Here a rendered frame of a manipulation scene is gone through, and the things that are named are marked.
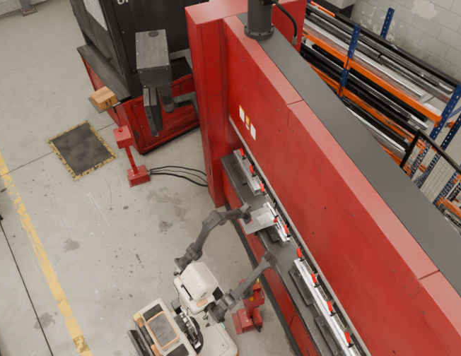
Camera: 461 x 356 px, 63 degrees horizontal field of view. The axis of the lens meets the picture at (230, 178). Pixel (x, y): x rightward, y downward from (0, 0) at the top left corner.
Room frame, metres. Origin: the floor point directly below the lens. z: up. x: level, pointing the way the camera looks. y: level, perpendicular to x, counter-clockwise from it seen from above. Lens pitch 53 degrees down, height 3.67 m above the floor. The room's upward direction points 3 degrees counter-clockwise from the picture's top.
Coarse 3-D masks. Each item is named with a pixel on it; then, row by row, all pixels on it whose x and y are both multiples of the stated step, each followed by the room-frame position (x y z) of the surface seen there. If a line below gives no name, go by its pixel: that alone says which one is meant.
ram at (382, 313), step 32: (256, 96) 1.92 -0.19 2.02; (256, 128) 1.90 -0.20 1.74; (288, 128) 1.50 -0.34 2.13; (256, 160) 1.88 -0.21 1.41; (288, 160) 1.46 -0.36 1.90; (288, 192) 1.41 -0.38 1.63; (320, 192) 1.14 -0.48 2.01; (320, 224) 1.07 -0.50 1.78; (352, 224) 0.88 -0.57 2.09; (320, 256) 0.99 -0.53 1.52; (352, 256) 0.81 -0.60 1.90; (352, 288) 0.72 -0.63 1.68; (384, 288) 0.60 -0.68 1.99; (352, 320) 0.63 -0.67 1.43; (384, 320) 0.52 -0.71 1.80; (416, 320) 0.44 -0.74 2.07; (384, 352) 0.42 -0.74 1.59; (416, 352) 0.35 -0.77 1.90; (448, 352) 0.30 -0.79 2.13
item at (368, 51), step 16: (320, 16) 3.82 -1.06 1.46; (336, 16) 3.83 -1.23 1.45; (320, 32) 3.51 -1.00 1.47; (336, 32) 3.55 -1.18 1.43; (352, 32) 3.48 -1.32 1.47; (368, 32) 3.45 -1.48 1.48; (336, 48) 3.31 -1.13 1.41; (368, 48) 3.20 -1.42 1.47; (384, 48) 3.22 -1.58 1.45; (400, 48) 3.15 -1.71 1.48; (368, 64) 2.97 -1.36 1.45; (384, 64) 3.00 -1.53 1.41; (400, 64) 2.93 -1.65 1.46; (416, 64) 2.95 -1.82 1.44; (400, 80) 2.69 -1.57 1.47; (416, 80) 2.71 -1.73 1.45; (432, 80) 2.68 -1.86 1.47; (448, 80) 2.66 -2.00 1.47; (416, 96) 2.51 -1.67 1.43; (448, 96) 2.46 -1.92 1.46
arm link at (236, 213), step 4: (236, 208) 1.49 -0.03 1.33; (212, 212) 1.30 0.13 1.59; (220, 212) 1.32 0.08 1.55; (224, 212) 1.35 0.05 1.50; (228, 212) 1.38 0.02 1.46; (232, 212) 1.40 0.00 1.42; (236, 212) 1.43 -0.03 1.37; (240, 212) 1.47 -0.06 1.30; (224, 216) 1.29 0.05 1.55; (228, 216) 1.33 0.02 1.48; (232, 216) 1.37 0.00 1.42; (236, 216) 1.41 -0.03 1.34; (224, 220) 1.25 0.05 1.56; (220, 224) 1.22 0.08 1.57; (224, 224) 1.25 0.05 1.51
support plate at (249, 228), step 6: (258, 210) 1.67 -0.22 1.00; (264, 210) 1.66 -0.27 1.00; (252, 216) 1.61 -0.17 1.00; (258, 216) 1.61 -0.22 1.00; (240, 222) 1.56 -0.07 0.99; (252, 222) 1.55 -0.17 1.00; (270, 222) 1.55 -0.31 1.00; (246, 228) 1.50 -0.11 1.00; (252, 228) 1.50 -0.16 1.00; (258, 228) 1.50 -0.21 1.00; (246, 234) 1.45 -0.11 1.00
